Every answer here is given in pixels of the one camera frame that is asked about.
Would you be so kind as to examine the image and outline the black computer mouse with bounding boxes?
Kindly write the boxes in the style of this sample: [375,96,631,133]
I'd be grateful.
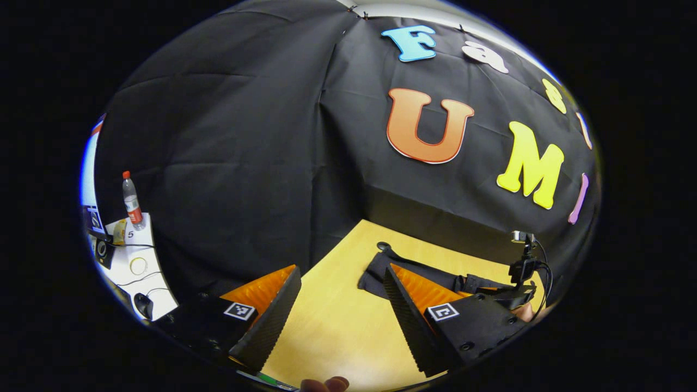
[134,292,155,320]

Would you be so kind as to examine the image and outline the black backdrop cloth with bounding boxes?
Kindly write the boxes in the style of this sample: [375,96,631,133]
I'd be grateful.
[94,0,602,305]

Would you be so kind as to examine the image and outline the row of black cloth clips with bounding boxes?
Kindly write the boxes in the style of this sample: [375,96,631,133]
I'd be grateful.
[348,4,466,32]

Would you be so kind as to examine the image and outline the small black device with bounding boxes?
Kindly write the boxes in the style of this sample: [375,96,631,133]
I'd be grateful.
[93,237,115,271]

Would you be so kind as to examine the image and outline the white blue poster board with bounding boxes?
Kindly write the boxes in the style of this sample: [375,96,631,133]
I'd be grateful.
[81,113,107,236]

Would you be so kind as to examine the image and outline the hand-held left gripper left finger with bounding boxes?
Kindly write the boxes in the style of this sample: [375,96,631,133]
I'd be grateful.
[155,265,302,374]

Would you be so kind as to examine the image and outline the black camera cable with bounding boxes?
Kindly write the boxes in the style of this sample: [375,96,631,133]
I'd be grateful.
[531,240,554,323]

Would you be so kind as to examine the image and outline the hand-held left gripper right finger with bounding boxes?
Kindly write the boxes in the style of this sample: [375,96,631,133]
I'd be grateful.
[384,264,529,377]

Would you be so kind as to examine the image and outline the white side table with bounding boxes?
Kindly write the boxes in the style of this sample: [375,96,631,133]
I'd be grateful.
[102,212,180,322]

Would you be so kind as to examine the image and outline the black jeans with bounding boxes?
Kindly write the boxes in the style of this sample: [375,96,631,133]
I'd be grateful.
[358,242,515,301]

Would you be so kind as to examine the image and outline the clear plastic bottle red cap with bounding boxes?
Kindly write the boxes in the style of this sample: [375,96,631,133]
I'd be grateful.
[121,170,147,231]

